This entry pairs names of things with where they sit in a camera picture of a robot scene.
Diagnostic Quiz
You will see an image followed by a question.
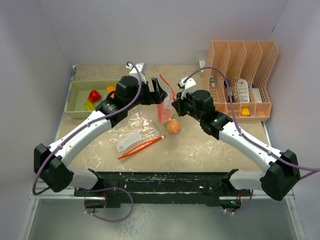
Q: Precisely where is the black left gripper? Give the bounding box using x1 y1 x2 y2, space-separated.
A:
125 78 167 111

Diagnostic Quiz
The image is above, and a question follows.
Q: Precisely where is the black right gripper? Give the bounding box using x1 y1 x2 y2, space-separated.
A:
171 89 204 123

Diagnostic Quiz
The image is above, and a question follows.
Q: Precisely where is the clear zip bag orange seal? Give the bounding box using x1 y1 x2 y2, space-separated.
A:
107 110 166 160

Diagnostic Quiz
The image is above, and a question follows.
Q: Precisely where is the red fake strawberry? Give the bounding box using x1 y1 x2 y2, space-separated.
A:
87 90 101 103

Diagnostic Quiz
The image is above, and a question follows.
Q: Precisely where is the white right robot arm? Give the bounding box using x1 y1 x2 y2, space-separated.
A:
172 90 301 201

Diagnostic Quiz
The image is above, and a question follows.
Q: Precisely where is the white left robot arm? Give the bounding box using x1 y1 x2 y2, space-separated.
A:
33 75 167 196

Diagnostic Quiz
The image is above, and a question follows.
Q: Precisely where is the fake watermelon slice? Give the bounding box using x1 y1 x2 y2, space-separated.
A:
156 100 175 124

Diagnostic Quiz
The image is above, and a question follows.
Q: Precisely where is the fake peach right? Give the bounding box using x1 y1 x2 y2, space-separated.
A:
166 119 181 135

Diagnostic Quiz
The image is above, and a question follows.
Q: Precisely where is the white green tube in organizer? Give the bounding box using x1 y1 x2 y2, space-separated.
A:
210 75 216 88

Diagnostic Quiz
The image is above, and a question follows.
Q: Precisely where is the small white box behind organizer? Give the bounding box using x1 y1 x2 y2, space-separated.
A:
198 60 206 74

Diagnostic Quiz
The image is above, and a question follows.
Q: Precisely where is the black item in organizer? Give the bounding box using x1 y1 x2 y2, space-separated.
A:
224 85 234 103

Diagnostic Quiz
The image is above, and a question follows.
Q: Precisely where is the white bottle in organizer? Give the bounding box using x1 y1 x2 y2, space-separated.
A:
237 79 250 103

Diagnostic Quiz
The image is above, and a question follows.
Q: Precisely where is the yellow block in organizer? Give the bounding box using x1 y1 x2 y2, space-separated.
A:
240 107 251 117

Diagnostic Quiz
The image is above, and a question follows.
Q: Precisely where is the light green perforated basket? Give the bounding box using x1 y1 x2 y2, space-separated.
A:
64 80 118 119

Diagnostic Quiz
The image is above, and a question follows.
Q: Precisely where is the orange plastic file organizer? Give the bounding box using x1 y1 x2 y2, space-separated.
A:
202 41 279 121

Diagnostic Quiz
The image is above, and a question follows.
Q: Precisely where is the white box in organizer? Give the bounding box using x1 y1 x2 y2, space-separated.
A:
252 84 263 103

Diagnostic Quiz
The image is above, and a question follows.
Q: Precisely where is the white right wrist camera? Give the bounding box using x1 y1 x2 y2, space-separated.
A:
178 77 197 99

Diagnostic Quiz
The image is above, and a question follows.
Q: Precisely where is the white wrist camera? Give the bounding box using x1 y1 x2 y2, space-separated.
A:
178 77 197 99
126 62 147 82

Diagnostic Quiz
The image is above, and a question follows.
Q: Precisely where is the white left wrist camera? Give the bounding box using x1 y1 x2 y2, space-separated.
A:
126 62 147 82

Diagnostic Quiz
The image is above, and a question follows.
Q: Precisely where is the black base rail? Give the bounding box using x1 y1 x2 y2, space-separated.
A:
74 171 251 209

